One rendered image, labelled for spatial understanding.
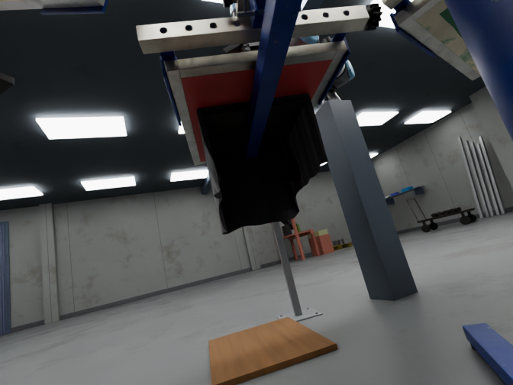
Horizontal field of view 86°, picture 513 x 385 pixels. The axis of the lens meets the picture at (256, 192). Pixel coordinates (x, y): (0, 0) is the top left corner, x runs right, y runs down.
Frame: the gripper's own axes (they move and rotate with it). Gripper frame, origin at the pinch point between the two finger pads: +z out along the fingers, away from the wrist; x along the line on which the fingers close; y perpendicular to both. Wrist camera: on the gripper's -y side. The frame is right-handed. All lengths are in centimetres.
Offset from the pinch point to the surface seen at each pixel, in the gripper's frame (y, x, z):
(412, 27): 49, -24, 6
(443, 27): 61, -23, 6
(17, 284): -555, 722, -12
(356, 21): 30.1, -24.6, 2.0
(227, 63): -10.6, -17.6, 5.6
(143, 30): -32.5, -25.7, -0.8
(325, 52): 21.5, -17.5, 5.8
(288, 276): 12, 76, 78
